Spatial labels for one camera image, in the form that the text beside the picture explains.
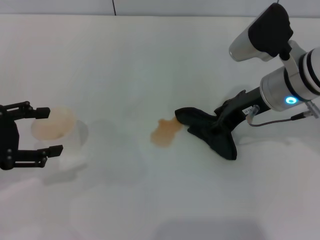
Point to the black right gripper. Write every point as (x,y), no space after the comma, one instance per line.
(242,111)

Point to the brown water stain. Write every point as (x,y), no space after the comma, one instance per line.
(163,133)

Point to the dark blue rag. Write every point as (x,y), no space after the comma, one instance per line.
(200,125)

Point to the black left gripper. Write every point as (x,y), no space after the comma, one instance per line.
(8,140)

